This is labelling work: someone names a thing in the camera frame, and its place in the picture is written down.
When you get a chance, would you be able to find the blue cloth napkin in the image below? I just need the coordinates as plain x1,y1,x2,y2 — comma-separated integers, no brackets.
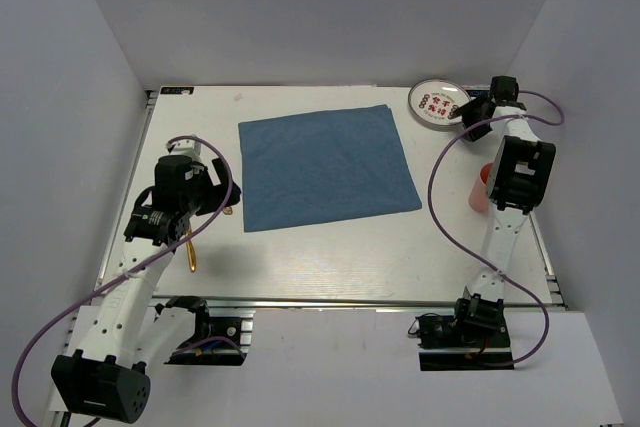
238,105,422,233

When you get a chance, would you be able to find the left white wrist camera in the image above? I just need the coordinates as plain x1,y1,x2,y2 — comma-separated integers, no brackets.
165,138,201,162

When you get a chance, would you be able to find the red cup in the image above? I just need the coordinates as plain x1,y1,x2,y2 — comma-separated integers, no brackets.
468,163,492,214

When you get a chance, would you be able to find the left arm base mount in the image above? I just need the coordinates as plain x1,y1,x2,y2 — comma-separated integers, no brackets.
166,311,253,367

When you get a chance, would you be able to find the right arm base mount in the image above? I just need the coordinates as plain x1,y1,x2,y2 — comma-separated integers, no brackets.
407,313,514,372

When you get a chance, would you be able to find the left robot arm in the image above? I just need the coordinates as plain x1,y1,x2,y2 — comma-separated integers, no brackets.
51,149,240,424

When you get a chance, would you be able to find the round plate with red characters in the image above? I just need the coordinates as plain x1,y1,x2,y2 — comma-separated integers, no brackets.
407,79,472,130

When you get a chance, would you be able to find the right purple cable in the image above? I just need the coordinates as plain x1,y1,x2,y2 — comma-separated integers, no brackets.
427,90,566,367

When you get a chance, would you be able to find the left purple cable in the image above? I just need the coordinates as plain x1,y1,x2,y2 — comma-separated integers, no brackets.
10,135,246,427

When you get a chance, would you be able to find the gold knife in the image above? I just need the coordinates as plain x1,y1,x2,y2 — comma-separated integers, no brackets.
185,226,197,273

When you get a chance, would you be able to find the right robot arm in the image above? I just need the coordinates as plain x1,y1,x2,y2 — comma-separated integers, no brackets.
451,76,556,346

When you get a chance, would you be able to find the purple cable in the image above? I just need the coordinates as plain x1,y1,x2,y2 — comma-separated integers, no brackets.
10,135,246,427
427,90,566,367

